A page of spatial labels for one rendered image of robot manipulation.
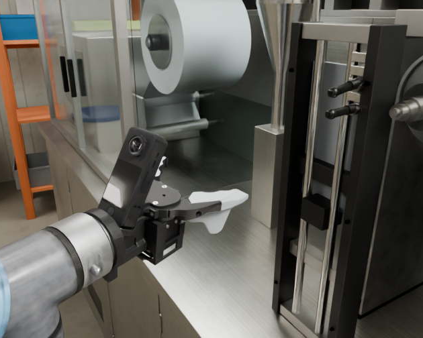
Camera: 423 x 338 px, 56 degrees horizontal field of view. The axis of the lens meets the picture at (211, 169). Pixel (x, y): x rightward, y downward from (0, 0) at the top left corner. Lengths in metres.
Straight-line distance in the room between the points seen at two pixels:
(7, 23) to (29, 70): 0.96
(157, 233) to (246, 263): 0.51
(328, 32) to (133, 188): 0.34
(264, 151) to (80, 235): 0.71
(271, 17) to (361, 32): 0.44
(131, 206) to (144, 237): 0.06
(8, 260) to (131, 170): 0.16
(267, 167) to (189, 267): 0.33
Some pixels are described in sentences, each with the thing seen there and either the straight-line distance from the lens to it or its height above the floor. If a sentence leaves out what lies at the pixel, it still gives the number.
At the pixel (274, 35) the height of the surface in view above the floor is 1.40.
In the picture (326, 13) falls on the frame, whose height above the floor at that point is 1.45.
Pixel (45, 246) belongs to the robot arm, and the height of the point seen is 1.25.
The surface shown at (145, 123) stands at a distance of 1.15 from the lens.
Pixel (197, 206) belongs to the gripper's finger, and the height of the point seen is 1.23.
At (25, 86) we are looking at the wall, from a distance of 3.88.
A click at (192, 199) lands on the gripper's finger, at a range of 0.50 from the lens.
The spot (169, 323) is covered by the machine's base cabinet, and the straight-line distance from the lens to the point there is 1.03.
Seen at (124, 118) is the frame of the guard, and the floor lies 1.19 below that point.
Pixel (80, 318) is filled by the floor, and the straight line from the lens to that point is 2.26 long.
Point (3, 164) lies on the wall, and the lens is 4.05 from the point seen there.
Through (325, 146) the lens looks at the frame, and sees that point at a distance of 0.66.
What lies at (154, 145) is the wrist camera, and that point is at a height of 1.32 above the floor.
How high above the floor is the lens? 1.46
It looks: 22 degrees down
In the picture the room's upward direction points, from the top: straight up
